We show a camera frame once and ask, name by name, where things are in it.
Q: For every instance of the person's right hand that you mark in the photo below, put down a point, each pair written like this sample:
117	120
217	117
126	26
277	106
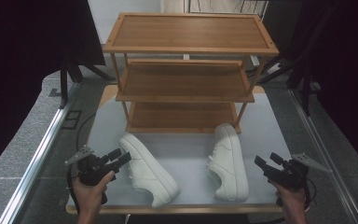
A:
289	199

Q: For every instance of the dark curtain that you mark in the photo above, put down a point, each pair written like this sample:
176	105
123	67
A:
21	62
351	77

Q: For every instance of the dark floor socket plate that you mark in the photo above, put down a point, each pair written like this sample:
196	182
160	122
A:
71	119

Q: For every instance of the silver metal rail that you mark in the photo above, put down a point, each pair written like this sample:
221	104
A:
323	149
40	155

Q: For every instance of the black metal stand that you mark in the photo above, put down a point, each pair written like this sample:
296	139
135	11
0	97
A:
64	84
304	81

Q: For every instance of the wooden three-tier shoe rack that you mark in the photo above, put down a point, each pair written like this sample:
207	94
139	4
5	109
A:
186	34

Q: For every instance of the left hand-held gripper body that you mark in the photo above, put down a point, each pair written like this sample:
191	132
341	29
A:
90	171

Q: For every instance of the white power strip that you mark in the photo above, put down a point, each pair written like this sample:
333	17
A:
273	68

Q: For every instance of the white sneaker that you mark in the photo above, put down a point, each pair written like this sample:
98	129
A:
149	174
228	161

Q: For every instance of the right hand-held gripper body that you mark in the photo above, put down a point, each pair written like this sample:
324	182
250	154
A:
287	175

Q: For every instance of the person's left hand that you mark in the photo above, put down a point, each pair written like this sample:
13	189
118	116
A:
88	196

